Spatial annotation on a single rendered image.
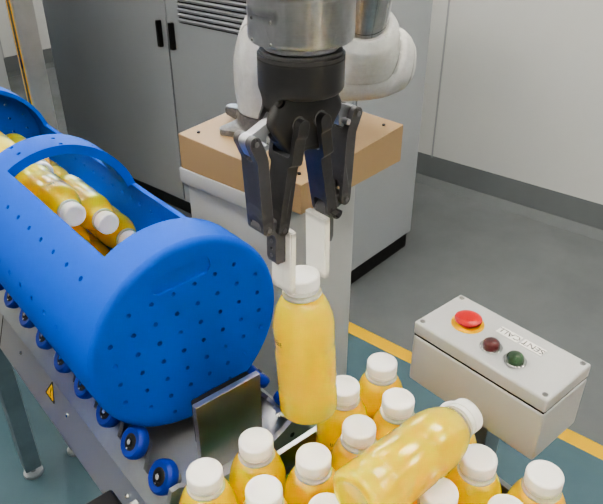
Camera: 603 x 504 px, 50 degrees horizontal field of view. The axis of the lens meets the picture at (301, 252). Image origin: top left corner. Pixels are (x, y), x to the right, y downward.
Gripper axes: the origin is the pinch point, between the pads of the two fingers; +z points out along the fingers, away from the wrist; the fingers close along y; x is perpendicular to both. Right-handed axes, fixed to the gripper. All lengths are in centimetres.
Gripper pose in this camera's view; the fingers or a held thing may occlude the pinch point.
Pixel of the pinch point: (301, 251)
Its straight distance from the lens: 64.9
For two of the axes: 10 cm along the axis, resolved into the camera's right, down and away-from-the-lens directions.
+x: 6.5, 3.9, -6.5
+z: 0.0, 8.6, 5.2
